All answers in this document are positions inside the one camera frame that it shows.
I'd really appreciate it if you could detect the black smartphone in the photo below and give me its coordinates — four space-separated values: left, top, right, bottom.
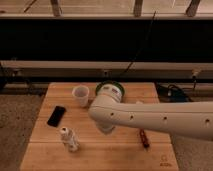
47 106 66 127

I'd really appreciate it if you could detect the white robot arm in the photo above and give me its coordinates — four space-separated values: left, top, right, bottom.
88 84 213 141

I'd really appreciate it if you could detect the white plastic bottle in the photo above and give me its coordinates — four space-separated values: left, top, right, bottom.
60 127 79 152

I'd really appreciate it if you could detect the translucent plastic cup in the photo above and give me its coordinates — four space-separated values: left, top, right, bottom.
72 85 89 107

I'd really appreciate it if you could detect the dark red pocket knife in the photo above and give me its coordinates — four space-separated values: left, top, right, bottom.
139 129 150 149

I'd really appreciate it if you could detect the wooden table board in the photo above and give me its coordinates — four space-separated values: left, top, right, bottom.
20 83 179 171

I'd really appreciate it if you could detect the green bowl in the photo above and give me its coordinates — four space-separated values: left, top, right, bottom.
95 80 125 102

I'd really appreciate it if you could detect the black cable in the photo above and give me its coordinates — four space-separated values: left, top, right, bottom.
118 10 158 80

